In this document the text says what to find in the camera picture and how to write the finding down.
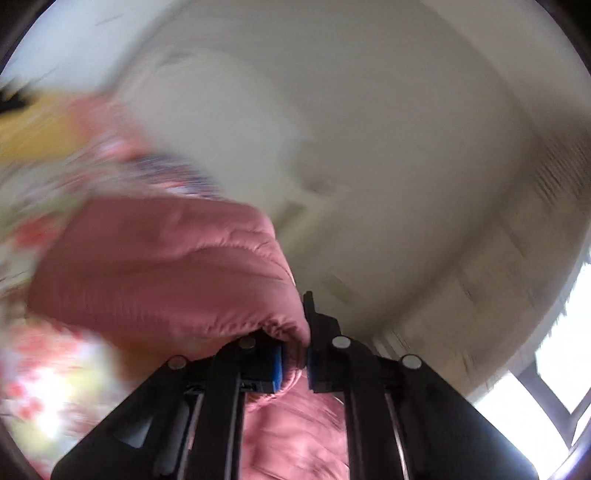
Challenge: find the floral bed sheet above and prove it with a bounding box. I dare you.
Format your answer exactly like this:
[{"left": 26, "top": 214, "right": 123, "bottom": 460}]
[{"left": 0, "top": 92, "right": 222, "bottom": 480}]

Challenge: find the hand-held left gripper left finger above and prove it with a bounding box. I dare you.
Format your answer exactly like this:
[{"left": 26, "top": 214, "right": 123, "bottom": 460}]
[{"left": 50, "top": 336, "right": 283, "bottom": 480}]

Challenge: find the yellow cloth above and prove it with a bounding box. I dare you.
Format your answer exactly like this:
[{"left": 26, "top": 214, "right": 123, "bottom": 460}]
[{"left": 0, "top": 90, "right": 93, "bottom": 160}]

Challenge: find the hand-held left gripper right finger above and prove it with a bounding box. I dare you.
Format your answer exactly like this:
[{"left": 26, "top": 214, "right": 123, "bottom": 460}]
[{"left": 302, "top": 291, "right": 540, "bottom": 480}]

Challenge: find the window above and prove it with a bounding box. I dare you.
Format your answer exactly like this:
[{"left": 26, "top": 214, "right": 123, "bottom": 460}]
[{"left": 471, "top": 249, "right": 591, "bottom": 480}]

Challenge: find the pink puffer jacket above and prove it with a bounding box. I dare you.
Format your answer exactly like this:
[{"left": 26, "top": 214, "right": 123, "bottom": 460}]
[{"left": 27, "top": 194, "right": 352, "bottom": 480}]

